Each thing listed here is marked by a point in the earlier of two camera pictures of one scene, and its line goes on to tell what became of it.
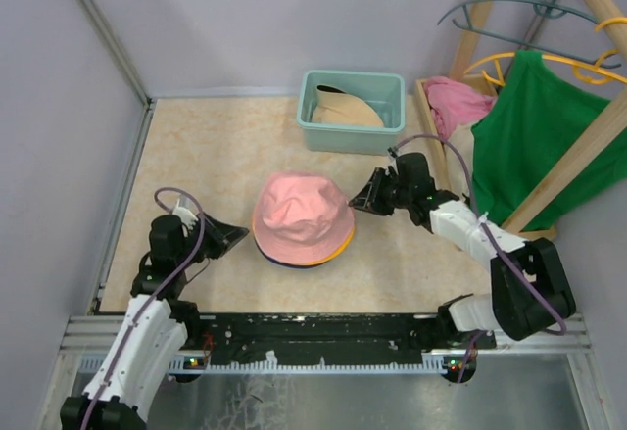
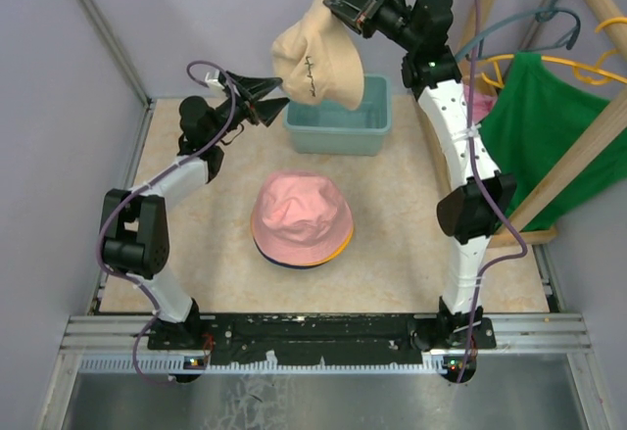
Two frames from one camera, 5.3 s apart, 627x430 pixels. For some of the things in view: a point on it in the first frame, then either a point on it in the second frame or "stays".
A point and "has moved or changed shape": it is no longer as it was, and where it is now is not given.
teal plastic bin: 383,92 has moved or changed shape
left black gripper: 222,235 to 253,89
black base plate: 331,338 stays
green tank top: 541,112 stays
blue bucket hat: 284,263 stays
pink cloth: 302,217 stays
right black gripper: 369,199 to 360,9
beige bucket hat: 336,107 to 317,59
